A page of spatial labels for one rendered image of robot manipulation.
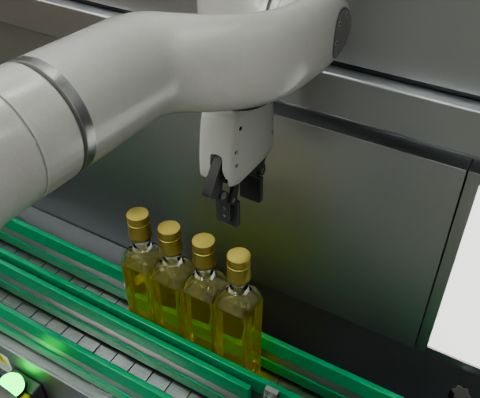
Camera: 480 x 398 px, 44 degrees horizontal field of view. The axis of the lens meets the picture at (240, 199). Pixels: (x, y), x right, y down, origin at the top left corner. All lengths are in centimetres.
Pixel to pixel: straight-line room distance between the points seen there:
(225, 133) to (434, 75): 26
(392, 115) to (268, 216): 27
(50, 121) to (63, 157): 3
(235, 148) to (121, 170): 50
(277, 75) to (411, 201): 35
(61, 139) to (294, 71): 21
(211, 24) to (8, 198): 21
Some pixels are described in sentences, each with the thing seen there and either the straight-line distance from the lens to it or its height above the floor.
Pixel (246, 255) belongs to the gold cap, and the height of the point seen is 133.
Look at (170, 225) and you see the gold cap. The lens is 87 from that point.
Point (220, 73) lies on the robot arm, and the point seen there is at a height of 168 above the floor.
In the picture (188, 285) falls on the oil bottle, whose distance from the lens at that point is 89.
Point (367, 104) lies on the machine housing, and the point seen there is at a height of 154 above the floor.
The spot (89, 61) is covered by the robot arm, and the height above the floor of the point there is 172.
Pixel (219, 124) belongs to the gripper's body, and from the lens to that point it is 64.
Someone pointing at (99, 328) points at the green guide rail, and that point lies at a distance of 107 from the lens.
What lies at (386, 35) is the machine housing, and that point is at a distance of 73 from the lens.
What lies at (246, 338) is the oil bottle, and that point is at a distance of 90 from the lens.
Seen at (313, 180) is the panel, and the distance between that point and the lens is 83.
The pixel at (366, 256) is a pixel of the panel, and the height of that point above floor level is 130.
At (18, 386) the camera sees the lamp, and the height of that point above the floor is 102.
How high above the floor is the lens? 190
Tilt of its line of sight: 39 degrees down
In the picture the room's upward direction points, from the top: straight up
